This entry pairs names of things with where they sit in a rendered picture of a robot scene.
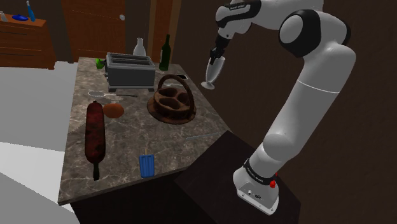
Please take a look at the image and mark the metal strainer spoon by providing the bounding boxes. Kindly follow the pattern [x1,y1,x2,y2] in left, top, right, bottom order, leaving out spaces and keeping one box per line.
[87,90,139,99]

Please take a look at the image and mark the dark robot stand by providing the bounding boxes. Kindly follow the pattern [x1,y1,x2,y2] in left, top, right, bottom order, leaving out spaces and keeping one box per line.
[174,130,302,224]

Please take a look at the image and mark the dark red salami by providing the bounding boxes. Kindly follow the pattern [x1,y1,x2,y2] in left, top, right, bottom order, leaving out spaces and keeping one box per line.
[84,101,106,181]

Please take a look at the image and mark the orange round fruit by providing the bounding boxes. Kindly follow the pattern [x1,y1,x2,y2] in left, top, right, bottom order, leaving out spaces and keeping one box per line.
[102,103,125,119]

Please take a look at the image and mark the brown wicker basket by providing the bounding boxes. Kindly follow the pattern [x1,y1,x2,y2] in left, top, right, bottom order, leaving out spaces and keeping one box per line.
[146,73,197,125]

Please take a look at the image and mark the dark kitchen counter cabinet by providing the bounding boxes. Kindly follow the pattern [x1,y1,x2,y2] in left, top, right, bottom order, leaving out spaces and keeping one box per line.
[69,172,218,224]

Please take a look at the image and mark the brown wooden dresser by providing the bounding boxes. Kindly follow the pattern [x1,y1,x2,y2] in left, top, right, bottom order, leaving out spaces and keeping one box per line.
[0,0,57,70]

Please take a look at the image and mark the clear glass carafe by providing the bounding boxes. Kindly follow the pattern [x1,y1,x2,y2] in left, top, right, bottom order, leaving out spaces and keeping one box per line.
[132,37,147,57]

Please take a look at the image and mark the brown wooden door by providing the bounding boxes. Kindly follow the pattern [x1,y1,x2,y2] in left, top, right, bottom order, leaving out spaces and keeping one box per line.
[60,0,127,64]

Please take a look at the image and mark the clear stemmed glass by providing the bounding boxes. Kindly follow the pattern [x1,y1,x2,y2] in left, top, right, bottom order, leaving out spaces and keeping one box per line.
[200,56,226,91]

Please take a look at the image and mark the blue ice pop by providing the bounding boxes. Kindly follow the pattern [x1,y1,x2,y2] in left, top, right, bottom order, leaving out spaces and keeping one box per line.
[138,148,155,179]

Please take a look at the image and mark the grey toaster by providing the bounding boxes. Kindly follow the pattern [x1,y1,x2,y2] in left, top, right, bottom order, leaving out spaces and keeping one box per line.
[104,52,157,93]

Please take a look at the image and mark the dark green wine bottle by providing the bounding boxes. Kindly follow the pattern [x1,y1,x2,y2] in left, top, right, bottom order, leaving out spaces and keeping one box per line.
[158,33,172,72]

